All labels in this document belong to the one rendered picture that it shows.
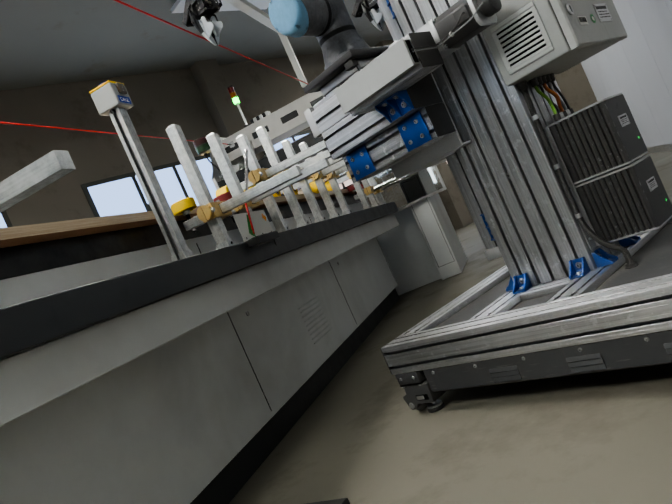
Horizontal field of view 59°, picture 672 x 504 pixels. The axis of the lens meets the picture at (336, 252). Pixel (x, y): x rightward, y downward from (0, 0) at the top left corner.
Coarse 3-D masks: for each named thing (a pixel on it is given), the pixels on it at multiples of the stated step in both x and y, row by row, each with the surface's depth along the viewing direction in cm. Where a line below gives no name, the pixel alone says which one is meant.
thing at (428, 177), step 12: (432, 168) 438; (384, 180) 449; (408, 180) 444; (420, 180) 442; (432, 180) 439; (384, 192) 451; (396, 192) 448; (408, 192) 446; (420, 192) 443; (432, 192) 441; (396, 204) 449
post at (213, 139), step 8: (208, 136) 209; (216, 136) 209; (216, 144) 208; (216, 152) 209; (224, 152) 210; (216, 160) 209; (224, 160) 208; (224, 168) 209; (232, 168) 211; (224, 176) 209; (232, 176) 208; (232, 184) 209; (240, 184) 211; (232, 192) 209; (240, 192) 209; (248, 208) 209
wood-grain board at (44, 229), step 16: (352, 192) 424; (256, 208) 269; (32, 224) 137; (48, 224) 142; (64, 224) 146; (80, 224) 152; (96, 224) 157; (112, 224) 163; (128, 224) 173; (144, 224) 184; (0, 240) 127; (16, 240) 133; (32, 240) 140; (48, 240) 148
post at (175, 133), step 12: (168, 132) 185; (180, 132) 186; (180, 144) 185; (180, 156) 185; (192, 156) 187; (192, 168) 185; (192, 180) 185; (204, 180) 188; (204, 192) 185; (204, 204) 185; (216, 228) 185; (216, 240) 186
